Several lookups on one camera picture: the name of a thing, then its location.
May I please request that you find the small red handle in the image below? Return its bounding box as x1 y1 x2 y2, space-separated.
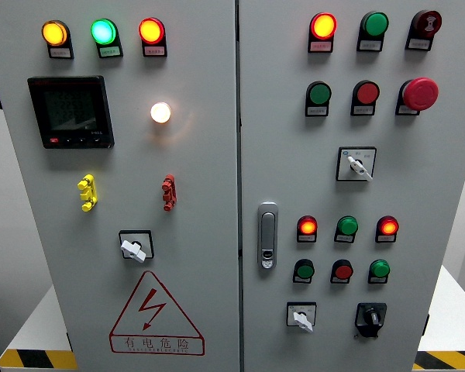
161 174 177 212

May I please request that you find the large red push button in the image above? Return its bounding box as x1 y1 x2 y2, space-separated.
350 79 381 117

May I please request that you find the silver door lock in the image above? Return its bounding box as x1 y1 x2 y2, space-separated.
257 201 280 271

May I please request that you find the large green push button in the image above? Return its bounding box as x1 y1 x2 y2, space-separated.
305 80 333 118

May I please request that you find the turn switch black knob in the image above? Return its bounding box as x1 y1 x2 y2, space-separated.
353 302 388 340

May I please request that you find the yellow round lamp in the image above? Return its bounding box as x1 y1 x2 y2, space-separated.
41 19 75 60

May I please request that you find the bright green round lamp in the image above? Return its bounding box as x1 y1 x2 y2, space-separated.
90 18 124 60

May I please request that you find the small green round lamp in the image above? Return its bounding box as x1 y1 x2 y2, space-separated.
333 215 360 244

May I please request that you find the black yellow striped tape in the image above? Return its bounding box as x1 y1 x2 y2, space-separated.
412 350 465 371
0 349 78 371

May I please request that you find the small red push button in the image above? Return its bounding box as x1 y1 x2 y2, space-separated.
329 259 354 284

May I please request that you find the large red round lamp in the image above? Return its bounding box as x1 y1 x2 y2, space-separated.
307 12 339 54

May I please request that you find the red lamp beside green lamp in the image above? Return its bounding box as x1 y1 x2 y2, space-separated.
138 17 168 58

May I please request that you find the pale grey cabinet door with display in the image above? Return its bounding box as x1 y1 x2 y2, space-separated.
0 0 241 372

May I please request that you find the small green illuminated push button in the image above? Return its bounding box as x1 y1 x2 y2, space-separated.
367 259 391 284

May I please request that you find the small yellow handle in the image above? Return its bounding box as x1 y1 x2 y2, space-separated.
77 174 98 212

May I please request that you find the white round lamp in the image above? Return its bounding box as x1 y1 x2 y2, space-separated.
150 102 172 125

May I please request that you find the large green round lamp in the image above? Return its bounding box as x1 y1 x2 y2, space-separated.
356 10 390 53

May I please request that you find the pale grey cabinet door with lock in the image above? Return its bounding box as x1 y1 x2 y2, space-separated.
238 0 465 372

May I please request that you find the large red stop button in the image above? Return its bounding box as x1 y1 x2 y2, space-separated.
394 77 440 116

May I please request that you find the dark red buzzer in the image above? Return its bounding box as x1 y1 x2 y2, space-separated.
405 9 443 52

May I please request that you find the small turn switch white handle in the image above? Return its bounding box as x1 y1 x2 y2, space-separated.
286 301 318 333

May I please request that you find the small red round lamp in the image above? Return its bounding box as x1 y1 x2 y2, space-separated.
296 215 319 244
374 215 400 244

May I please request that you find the turn switch slim white handle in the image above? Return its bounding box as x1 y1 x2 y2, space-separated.
335 146 377 183

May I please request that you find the turn switch broad white handle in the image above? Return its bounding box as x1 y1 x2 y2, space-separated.
118 229 155 265

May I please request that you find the red warning triangle sticker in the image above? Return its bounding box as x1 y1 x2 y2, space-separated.
108 270 206 357

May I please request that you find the black display meter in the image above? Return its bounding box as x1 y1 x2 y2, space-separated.
26 74 115 150

